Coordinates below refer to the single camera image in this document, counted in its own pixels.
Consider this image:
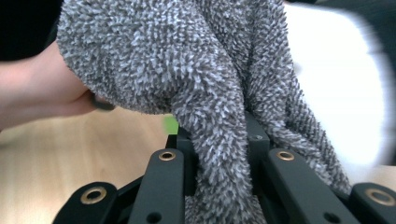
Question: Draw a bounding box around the grey fluffy cloth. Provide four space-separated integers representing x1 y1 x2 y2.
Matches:
55 0 353 224

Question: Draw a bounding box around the panda plush toy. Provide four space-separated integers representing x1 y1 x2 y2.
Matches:
162 2 396 167

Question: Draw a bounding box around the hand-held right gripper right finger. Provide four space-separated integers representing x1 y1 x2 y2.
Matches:
244 111 273 188

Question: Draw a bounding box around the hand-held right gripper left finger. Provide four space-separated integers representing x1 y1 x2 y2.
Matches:
164 125 200 198

